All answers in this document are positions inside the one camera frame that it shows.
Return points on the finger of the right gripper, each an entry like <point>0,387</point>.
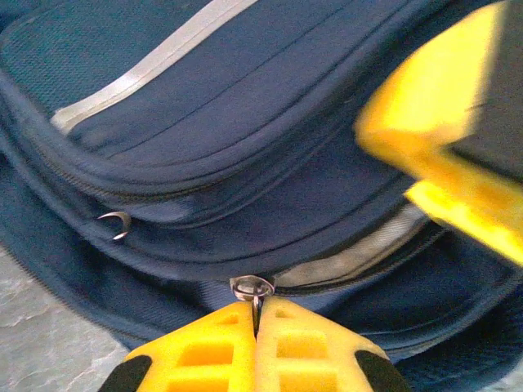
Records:
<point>482,216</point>
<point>429,81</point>

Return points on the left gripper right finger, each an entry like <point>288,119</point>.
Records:
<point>310,355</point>

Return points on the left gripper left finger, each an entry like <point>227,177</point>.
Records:
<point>204,359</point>

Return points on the navy blue backpack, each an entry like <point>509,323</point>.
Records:
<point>245,122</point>

